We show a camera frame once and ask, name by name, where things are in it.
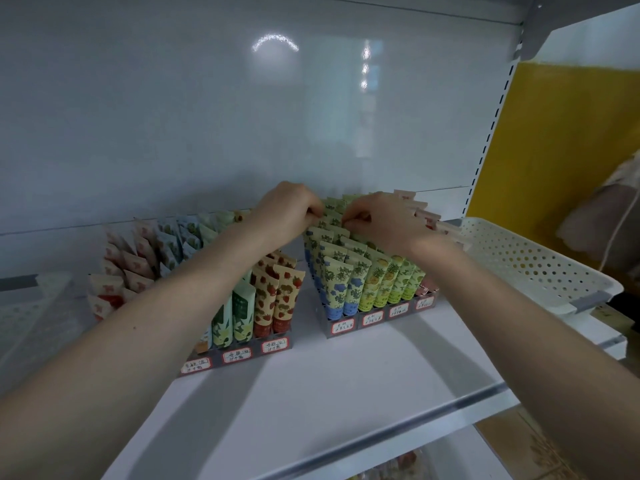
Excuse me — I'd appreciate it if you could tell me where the pile of snack packets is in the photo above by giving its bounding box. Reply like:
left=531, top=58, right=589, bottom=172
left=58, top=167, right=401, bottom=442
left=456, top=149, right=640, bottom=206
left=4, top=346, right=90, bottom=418
left=350, top=449, right=431, bottom=480

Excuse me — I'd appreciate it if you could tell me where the white hanging cable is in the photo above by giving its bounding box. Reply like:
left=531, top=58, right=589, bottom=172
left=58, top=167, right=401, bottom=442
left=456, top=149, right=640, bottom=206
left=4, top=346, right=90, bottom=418
left=598, top=185, right=636, bottom=276

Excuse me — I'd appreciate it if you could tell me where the person's right forearm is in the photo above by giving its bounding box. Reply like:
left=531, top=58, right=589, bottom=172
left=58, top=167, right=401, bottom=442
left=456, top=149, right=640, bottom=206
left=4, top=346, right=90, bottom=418
left=420, top=247, right=640, bottom=480

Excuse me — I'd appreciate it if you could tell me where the small brown cardboard box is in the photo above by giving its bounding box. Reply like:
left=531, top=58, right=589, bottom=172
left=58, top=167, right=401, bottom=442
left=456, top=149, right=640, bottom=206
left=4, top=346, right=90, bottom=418
left=595, top=299, right=640, bottom=356

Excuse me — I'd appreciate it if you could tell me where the person's left forearm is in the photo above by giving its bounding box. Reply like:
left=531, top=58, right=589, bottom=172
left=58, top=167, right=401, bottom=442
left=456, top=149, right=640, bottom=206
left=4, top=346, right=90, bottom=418
left=0, top=227, right=276, bottom=480

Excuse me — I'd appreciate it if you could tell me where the row of hand cream tubes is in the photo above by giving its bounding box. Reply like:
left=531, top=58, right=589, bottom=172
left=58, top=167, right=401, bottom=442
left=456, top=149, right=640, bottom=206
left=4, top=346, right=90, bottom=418
left=85, top=189, right=446, bottom=354

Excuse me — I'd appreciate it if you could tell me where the person's left hand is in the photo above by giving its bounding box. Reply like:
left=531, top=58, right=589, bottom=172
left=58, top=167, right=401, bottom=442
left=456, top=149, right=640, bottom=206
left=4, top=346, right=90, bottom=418
left=240, top=181, right=326, bottom=254

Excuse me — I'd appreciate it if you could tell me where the clear divider tray with labels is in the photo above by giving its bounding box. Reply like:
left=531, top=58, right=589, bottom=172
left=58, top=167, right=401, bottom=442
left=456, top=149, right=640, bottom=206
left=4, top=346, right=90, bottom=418
left=180, top=295, right=439, bottom=376

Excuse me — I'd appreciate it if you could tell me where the person's right hand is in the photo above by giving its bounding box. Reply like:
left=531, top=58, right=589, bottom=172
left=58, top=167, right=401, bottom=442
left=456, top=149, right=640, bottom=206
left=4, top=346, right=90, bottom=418
left=342, top=191, right=451, bottom=266

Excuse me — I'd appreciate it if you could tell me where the white metal shelf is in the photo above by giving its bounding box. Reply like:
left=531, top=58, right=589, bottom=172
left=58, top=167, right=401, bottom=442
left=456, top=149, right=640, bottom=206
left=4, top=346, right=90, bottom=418
left=0, top=0, right=640, bottom=480

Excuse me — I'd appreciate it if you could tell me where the white perforated plastic basket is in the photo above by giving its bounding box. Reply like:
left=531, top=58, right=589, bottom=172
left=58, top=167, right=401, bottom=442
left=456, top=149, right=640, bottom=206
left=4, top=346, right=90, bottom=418
left=450, top=217, right=624, bottom=316
left=0, top=273, right=76, bottom=396

